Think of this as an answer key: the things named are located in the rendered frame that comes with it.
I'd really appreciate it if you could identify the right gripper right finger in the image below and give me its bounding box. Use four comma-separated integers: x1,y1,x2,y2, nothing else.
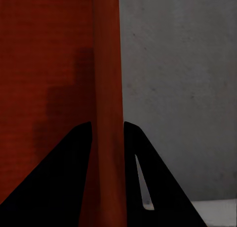
124,122,207,227

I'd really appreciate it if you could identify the storage box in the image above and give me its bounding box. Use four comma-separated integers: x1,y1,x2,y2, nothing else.
0,0,127,227

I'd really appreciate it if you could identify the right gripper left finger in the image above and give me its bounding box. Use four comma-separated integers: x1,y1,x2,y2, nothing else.
0,121,92,227

